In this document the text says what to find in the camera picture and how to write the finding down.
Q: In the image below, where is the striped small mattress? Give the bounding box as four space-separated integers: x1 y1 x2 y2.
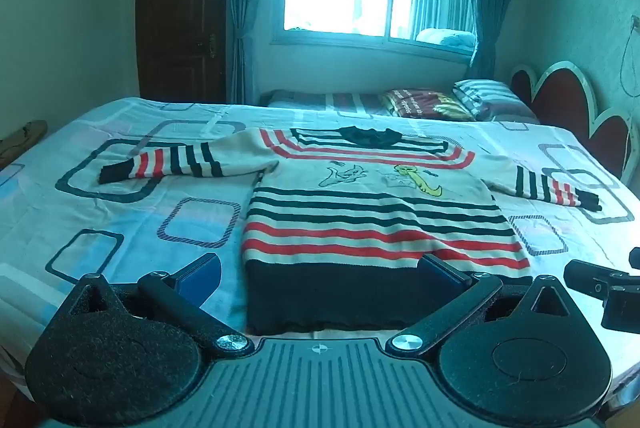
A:
260 89 396 116

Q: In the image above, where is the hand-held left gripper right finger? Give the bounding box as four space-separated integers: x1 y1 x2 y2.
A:
385 253 577 355

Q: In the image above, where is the folded maroon printed blanket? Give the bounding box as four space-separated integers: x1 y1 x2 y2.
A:
382 88 476 122

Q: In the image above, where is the wooden television stand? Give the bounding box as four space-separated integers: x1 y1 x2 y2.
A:
0 120 48 170

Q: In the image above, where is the dark wooden door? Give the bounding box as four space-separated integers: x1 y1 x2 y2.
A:
136 0 236 104

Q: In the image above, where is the light blue folded blanket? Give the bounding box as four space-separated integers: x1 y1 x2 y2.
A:
416 27 477 50

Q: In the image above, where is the patterned bed sheet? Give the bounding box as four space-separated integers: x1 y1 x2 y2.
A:
0 97 640 409

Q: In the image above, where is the striped pillow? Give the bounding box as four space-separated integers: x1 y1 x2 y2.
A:
453 79 541 125

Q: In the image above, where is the red scalloped headboard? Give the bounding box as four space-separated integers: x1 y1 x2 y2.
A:
510 60 640 199

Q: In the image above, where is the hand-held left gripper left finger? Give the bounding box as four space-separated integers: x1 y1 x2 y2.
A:
64 253 256 357

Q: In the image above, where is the wall cable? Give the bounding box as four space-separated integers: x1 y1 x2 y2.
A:
619 15 640 96

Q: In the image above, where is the striped knit sweater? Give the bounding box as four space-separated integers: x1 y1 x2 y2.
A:
98 125 603 336

